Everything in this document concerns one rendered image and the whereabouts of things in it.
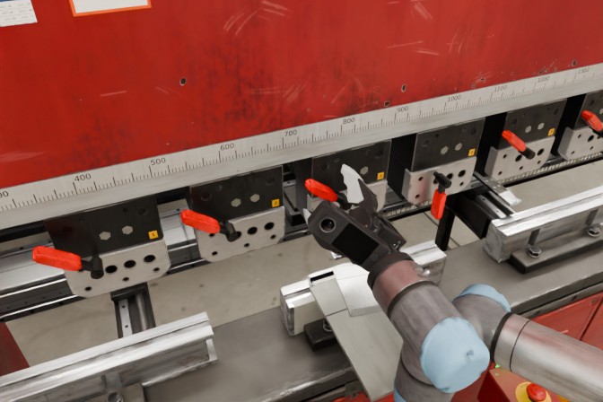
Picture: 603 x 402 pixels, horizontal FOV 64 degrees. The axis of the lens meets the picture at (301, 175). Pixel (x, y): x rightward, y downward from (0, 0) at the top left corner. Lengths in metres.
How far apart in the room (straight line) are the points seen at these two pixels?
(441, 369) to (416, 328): 0.05
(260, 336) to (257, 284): 1.28
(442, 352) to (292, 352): 0.55
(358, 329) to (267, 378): 0.22
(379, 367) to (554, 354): 0.33
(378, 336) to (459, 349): 0.40
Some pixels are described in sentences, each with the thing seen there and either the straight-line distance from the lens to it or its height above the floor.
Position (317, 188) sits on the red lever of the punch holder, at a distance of 0.78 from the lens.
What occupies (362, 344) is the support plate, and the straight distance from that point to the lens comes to 0.96.
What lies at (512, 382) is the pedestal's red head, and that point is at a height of 0.78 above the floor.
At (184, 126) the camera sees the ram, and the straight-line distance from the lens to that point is 0.69.
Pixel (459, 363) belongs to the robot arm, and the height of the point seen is 1.31.
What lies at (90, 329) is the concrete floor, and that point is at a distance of 2.39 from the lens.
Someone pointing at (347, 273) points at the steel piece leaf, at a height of 1.00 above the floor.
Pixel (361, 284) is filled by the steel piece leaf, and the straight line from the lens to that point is 1.04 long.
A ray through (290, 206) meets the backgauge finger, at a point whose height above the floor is 1.02.
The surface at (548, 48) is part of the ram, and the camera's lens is 0.99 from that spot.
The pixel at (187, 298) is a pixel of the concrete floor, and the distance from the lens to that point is 2.38.
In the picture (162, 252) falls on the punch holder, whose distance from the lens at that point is 0.81.
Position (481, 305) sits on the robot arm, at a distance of 0.77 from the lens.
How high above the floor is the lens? 1.78
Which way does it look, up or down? 36 degrees down
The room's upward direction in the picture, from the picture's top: straight up
